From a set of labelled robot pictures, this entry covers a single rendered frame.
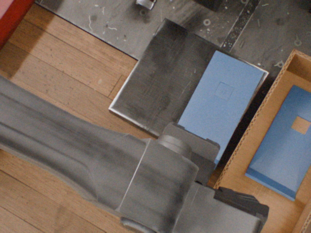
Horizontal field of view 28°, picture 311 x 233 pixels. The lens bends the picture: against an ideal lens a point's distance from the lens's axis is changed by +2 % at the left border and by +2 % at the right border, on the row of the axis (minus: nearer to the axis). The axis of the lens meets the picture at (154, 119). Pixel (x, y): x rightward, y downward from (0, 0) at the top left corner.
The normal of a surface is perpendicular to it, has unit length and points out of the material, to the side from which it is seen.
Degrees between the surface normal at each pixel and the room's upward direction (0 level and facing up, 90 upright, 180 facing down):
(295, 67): 90
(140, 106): 0
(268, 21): 0
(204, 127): 0
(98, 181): 29
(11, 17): 90
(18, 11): 90
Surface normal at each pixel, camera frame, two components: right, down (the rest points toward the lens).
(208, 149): -0.24, 0.21
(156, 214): 0.42, -0.04
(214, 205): -0.04, -0.27
